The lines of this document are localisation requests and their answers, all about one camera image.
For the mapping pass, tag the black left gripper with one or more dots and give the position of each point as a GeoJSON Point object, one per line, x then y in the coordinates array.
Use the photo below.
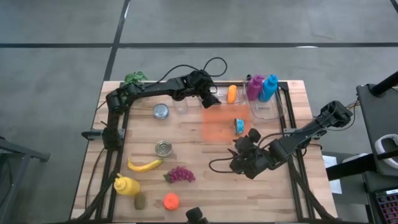
{"type": "Point", "coordinates": [211, 101]}

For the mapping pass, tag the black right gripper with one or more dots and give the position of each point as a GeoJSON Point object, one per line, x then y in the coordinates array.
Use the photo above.
{"type": "Point", "coordinates": [248, 166]}

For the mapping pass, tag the orange toy bread loaf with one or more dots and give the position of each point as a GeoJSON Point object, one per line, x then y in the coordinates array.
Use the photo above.
{"type": "Point", "coordinates": [232, 94]}

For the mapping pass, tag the teal label tuna can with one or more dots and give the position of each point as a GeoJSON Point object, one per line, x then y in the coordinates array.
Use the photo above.
{"type": "Point", "coordinates": [239, 127]}

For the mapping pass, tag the clear bottle with black cap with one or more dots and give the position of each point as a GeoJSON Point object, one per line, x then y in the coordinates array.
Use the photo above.
{"type": "Point", "coordinates": [181, 107]}

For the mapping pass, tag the magenta plastic bottle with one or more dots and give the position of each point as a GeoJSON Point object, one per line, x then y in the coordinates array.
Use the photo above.
{"type": "Point", "coordinates": [255, 88]}

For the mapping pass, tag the silver can blue white label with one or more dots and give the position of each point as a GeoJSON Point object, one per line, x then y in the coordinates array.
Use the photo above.
{"type": "Point", "coordinates": [161, 111]}

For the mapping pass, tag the blue plastic bottle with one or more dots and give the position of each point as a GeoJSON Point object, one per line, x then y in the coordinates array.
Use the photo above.
{"type": "Point", "coordinates": [268, 90]}

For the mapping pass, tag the red toy grape bunch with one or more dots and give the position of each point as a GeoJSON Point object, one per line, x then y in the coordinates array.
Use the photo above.
{"type": "Point", "coordinates": [182, 174]}

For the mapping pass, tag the red and blue label can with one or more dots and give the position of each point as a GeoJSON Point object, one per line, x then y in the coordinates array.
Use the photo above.
{"type": "Point", "coordinates": [163, 148]}

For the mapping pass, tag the yellow toy banana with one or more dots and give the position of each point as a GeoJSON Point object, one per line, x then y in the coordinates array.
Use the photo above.
{"type": "Point", "coordinates": [143, 169]}

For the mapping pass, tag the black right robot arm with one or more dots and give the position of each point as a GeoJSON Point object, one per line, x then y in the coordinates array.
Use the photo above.
{"type": "Point", "coordinates": [304, 133]}

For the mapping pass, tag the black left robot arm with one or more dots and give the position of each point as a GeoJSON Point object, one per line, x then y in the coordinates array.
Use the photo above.
{"type": "Point", "coordinates": [155, 88]}

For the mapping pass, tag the orange translucent plastic bin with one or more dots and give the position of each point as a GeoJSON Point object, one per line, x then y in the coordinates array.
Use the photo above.
{"type": "Point", "coordinates": [217, 124]}

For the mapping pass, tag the clear plastic bin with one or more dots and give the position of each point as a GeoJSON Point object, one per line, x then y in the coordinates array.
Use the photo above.
{"type": "Point", "coordinates": [264, 110]}

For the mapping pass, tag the green plant in white pot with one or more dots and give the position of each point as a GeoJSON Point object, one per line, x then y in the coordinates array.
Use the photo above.
{"type": "Point", "coordinates": [135, 77]}

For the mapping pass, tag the orange round toy fruit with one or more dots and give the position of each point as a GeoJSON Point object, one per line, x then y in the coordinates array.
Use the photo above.
{"type": "Point", "coordinates": [171, 201]}

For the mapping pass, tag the white paper sheet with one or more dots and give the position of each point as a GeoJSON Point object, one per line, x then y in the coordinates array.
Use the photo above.
{"type": "Point", "coordinates": [335, 186]}

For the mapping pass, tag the brown toy kiwi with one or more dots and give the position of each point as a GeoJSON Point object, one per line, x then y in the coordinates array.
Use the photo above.
{"type": "Point", "coordinates": [140, 201]}

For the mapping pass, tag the yellow mustard bottle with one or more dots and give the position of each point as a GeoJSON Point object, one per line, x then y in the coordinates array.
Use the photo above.
{"type": "Point", "coordinates": [127, 186]}

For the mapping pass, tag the white and grey headset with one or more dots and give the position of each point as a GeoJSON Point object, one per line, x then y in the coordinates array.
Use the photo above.
{"type": "Point", "coordinates": [381, 146]}

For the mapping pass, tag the black side desk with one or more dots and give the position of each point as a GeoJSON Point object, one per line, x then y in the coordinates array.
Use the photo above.
{"type": "Point", "coordinates": [379, 112]}

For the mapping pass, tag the keyboard with colourful keys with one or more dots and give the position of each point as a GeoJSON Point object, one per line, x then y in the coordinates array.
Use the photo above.
{"type": "Point", "coordinates": [388, 207]}

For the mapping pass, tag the black metal stand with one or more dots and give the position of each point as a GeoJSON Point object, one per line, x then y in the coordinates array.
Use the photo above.
{"type": "Point", "coordinates": [18, 149]}

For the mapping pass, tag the black aluminium rig frame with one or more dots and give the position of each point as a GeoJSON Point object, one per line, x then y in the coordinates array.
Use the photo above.
{"type": "Point", "coordinates": [289, 104]}

